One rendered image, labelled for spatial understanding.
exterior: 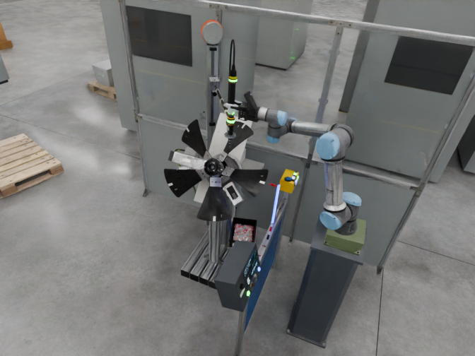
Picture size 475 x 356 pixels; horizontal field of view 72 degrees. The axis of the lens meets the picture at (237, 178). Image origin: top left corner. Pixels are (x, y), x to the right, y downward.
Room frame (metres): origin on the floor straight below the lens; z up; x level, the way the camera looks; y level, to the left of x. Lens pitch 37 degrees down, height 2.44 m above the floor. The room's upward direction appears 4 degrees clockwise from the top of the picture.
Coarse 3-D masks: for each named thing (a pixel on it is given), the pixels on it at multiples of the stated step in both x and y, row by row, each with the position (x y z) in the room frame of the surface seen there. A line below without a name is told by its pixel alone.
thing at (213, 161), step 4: (208, 160) 1.76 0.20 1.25; (212, 160) 1.76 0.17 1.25; (216, 160) 1.75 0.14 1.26; (220, 160) 1.80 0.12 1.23; (204, 164) 1.75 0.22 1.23; (208, 164) 1.75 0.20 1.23; (212, 164) 1.75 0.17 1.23; (216, 164) 1.74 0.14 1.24; (220, 164) 1.73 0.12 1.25; (224, 164) 1.82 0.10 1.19; (204, 168) 1.73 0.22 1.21; (208, 168) 1.73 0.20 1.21; (216, 168) 1.71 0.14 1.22; (220, 168) 1.71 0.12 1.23; (224, 168) 1.80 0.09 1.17; (208, 172) 1.71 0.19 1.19; (212, 172) 1.71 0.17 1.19; (216, 172) 1.69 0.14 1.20; (220, 172) 1.71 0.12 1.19; (216, 176) 1.72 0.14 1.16; (220, 176) 1.77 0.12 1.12; (224, 176) 1.76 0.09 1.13
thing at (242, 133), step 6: (234, 126) 1.98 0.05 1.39; (240, 126) 1.93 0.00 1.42; (246, 126) 1.90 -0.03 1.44; (234, 132) 1.93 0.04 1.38; (240, 132) 1.89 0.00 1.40; (246, 132) 1.86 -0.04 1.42; (252, 132) 1.84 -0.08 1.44; (234, 138) 1.87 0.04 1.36; (240, 138) 1.84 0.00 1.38; (246, 138) 1.81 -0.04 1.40; (228, 144) 1.87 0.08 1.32; (234, 144) 1.82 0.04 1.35; (228, 150) 1.81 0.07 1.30
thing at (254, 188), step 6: (234, 174) 1.71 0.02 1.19; (240, 174) 1.71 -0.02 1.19; (246, 174) 1.71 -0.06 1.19; (252, 174) 1.71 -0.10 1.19; (258, 174) 1.71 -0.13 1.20; (264, 174) 1.71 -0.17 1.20; (234, 180) 1.66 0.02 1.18; (240, 180) 1.66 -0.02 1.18; (246, 180) 1.66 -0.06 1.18; (252, 180) 1.66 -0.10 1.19; (258, 180) 1.66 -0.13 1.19; (264, 180) 1.66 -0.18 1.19; (246, 186) 1.61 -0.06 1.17; (252, 186) 1.61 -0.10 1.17; (258, 186) 1.62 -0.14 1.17; (252, 192) 1.58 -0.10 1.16; (258, 192) 1.58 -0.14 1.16
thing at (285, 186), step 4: (284, 172) 1.93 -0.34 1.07; (288, 172) 1.94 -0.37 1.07; (292, 172) 1.94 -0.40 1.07; (284, 176) 1.89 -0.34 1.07; (288, 176) 1.89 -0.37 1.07; (292, 176) 1.90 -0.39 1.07; (296, 176) 1.90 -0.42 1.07; (280, 180) 1.84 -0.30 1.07; (284, 180) 1.84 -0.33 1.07; (280, 184) 1.84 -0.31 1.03; (284, 184) 1.83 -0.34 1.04; (288, 184) 1.82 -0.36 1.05; (292, 184) 1.81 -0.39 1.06; (280, 188) 1.84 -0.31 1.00; (284, 188) 1.83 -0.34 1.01; (288, 188) 1.82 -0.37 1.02; (292, 188) 1.81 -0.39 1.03; (288, 192) 1.81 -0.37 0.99
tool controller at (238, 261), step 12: (240, 252) 1.02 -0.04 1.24; (252, 252) 1.02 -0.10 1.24; (228, 264) 0.95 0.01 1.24; (240, 264) 0.94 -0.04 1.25; (252, 264) 0.99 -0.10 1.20; (216, 276) 0.88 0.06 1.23; (228, 276) 0.88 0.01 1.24; (240, 276) 0.88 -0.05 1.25; (252, 276) 0.96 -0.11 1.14; (216, 288) 0.86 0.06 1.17; (228, 288) 0.84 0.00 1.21; (240, 288) 0.84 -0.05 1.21; (252, 288) 0.93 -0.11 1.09; (228, 300) 0.84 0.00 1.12; (240, 300) 0.82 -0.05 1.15
